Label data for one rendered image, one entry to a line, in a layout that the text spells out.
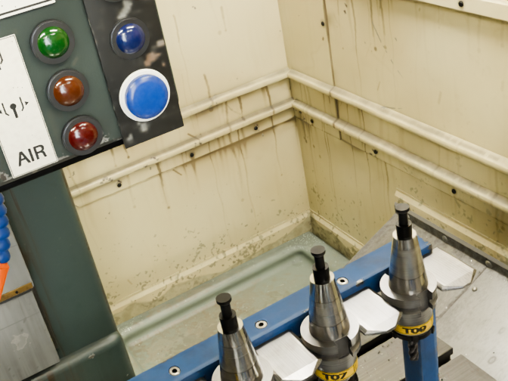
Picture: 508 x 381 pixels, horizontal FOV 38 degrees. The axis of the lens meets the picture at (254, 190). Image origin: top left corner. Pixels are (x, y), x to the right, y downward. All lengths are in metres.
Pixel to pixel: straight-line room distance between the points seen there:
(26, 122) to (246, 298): 1.46
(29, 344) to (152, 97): 0.90
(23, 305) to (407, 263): 0.71
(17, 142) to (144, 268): 1.37
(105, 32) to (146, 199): 1.29
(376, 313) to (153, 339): 1.10
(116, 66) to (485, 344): 1.04
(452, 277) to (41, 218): 0.70
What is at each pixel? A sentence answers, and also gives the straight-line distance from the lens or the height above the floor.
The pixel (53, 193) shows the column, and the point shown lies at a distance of 1.26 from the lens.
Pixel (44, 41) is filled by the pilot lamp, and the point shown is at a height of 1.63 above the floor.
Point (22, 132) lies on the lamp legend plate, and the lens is 0.48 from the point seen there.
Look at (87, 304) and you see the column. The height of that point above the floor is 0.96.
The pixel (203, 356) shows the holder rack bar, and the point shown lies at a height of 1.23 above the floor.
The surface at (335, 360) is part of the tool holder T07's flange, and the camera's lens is 0.79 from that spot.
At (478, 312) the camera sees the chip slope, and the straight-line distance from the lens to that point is 1.43.
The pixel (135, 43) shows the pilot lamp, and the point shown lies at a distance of 0.48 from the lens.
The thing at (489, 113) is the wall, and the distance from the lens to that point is 1.32.
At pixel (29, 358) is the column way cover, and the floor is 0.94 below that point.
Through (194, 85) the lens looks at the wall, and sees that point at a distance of 1.70.
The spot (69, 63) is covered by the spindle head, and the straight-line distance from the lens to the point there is 0.48.
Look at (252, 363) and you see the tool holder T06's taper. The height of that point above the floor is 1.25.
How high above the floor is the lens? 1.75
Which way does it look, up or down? 30 degrees down
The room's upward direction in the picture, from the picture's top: 11 degrees counter-clockwise
